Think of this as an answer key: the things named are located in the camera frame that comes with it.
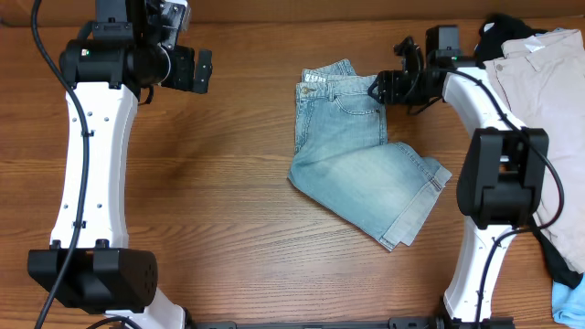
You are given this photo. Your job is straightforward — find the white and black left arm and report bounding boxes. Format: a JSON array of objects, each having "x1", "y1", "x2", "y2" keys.
[{"x1": 27, "y1": 0, "x2": 212, "y2": 328}]

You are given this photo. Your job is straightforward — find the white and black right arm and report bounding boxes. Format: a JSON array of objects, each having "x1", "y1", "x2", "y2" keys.
[{"x1": 368, "y1": 57, "x2": 548, "y2": 328}]

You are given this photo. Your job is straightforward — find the light blue garment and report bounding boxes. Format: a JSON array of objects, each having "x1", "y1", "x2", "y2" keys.
[{"x1": 551, "y1": 275, "x2": 585, "y2": 329}]

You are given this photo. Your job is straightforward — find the beige trousers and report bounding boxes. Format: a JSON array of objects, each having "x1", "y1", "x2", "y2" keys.
[{"x1": 484, "y1": 29, "x2": 584, "y2": 273}]

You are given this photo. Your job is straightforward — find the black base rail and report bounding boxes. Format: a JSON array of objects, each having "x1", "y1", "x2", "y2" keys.
[{"x1": 187, "y1": 316, "x2": 516, "y2": 329}]

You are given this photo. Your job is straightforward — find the light blue denim shorts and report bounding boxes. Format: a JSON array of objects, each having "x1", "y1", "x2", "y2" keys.
[{"x1": 288, "y1": 59, "x2": 452, "y2": 250}]

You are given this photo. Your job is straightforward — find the black garment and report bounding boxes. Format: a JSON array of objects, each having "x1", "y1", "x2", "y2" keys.
[{"x1": 473, "y1": 14, "x2": 583, "y2": 289}]

